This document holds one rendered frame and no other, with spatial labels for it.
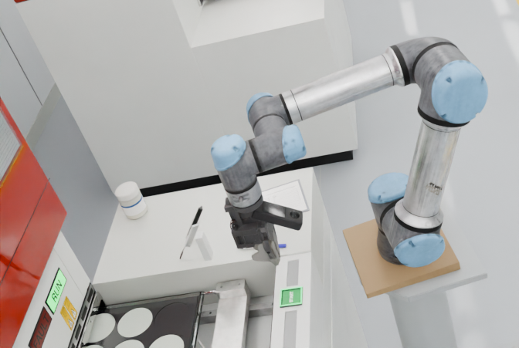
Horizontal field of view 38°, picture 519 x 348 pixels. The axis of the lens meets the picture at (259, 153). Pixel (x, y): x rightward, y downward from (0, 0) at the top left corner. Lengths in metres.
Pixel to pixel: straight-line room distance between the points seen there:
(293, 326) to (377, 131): 2.27
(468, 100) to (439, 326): 0.85
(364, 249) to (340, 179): 1.63
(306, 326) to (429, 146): 0.51
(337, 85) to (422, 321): 0.81
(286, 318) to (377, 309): 1.27
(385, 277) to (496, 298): 1.09
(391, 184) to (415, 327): 0.49
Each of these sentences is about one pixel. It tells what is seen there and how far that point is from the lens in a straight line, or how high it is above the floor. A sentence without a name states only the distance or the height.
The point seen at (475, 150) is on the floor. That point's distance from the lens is 3.71.
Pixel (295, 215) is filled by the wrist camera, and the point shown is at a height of 1.23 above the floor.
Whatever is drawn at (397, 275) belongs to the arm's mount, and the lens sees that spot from 2.01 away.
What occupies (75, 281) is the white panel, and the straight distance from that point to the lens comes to 2.07.
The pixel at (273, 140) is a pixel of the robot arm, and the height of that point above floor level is 1.42.
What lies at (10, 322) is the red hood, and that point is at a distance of 1.71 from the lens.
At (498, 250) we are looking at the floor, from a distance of 3.21.
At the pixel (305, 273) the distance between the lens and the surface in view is 1.91.
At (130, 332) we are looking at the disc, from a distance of 2.06.
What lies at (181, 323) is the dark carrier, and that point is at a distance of 2.01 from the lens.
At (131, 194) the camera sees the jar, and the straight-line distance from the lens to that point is 2.24.
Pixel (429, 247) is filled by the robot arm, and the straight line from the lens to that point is 1.81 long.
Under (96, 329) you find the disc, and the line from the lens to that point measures 2.12.
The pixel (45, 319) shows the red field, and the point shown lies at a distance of 1.92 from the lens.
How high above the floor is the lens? 2.29
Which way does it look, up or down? 35 degrees down
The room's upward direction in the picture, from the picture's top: 20 degrees counter-clockwise
